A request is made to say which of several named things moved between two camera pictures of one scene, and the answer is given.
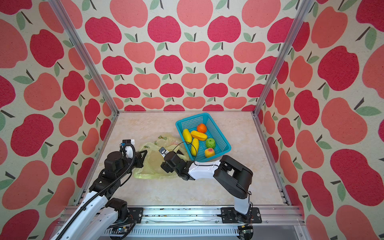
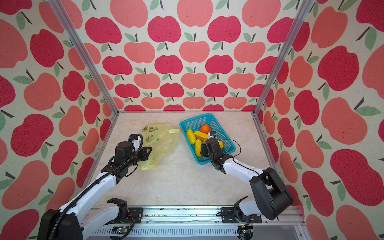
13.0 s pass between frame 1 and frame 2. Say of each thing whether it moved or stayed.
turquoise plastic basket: moved
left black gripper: stayed
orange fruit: moved
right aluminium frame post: stayed
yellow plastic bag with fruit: moved
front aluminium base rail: stayed
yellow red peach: moved
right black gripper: moved
